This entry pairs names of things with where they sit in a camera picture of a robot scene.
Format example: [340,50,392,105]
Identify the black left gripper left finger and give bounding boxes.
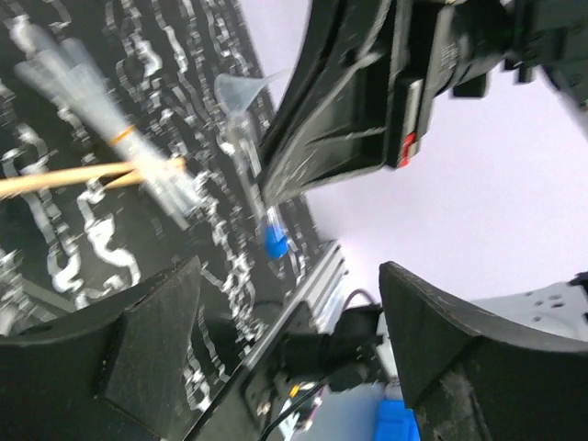
[1,257,200,440]

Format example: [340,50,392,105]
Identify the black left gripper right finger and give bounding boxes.
[379,262,587,440]

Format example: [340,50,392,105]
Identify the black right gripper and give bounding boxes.
[259,1,587,205]

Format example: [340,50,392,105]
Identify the blue plastic storage bin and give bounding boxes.
[373,399,420,441]

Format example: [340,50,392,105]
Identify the clear plastic funnel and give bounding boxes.
[213,69,290,117]

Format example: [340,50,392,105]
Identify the wooden stick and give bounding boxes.
[0,158,187,198]

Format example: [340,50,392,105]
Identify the clear plastic pipettes bundle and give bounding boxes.
[15,24,198,230]

